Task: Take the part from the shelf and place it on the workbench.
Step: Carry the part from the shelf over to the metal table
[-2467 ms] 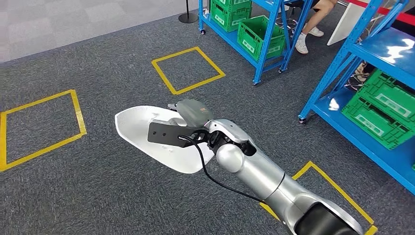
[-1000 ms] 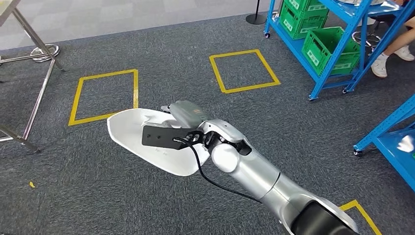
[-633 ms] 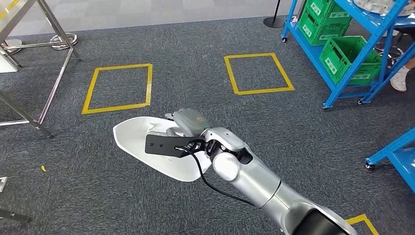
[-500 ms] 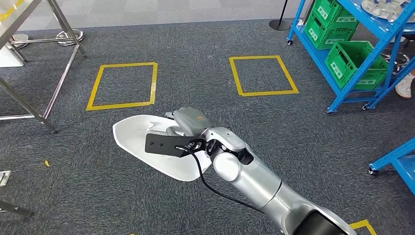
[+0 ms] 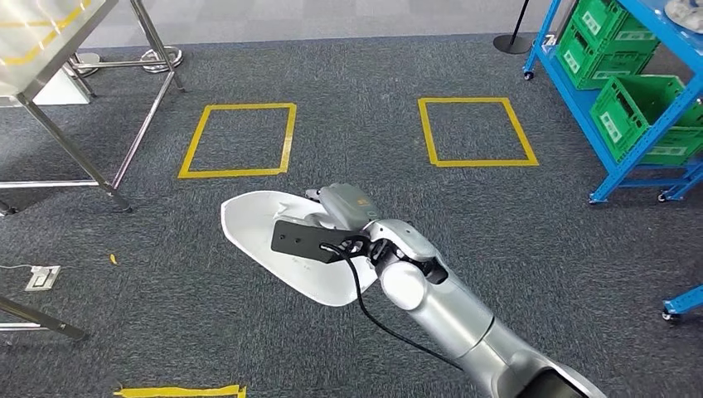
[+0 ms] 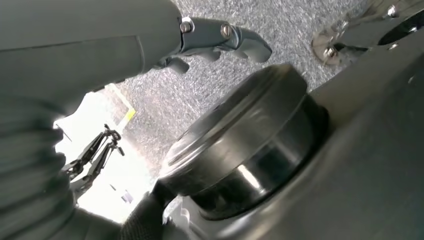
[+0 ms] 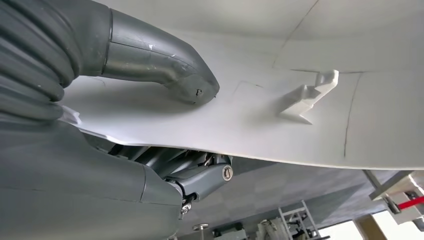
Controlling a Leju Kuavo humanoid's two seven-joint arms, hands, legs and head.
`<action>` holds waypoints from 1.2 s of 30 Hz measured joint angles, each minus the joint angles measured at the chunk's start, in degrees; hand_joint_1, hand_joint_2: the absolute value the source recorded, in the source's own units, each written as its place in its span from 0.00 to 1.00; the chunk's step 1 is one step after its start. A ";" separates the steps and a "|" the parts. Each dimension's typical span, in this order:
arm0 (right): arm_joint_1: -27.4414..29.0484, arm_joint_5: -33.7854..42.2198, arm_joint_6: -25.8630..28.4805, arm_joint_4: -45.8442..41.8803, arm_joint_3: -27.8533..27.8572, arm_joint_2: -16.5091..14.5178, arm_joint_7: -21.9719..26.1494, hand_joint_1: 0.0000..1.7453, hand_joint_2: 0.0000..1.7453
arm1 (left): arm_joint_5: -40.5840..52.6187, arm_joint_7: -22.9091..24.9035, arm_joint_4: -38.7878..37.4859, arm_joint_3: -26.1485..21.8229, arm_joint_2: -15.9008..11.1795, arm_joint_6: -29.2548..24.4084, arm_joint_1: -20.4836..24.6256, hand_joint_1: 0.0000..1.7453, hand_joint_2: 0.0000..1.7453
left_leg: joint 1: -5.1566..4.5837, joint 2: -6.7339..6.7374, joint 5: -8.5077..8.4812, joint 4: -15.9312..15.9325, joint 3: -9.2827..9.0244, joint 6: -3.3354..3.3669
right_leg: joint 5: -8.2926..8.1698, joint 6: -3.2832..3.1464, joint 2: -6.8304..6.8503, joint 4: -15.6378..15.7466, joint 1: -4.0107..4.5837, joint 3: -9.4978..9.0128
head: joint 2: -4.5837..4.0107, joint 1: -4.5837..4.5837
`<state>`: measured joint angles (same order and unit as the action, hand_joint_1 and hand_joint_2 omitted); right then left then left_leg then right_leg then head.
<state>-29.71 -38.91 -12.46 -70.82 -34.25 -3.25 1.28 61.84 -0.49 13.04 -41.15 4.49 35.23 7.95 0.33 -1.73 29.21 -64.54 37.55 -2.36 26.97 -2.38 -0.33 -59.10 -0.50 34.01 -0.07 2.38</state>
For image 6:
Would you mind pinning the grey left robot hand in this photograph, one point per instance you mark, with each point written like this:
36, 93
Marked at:
82, 39

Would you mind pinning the yellow floor tape square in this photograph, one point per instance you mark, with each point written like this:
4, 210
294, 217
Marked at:
130, 114

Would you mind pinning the black folding tripod stand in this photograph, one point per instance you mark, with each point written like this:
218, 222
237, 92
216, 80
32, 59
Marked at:
91, 155

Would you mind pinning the grey robot leg shell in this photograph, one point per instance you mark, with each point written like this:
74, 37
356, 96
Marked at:
371, 149

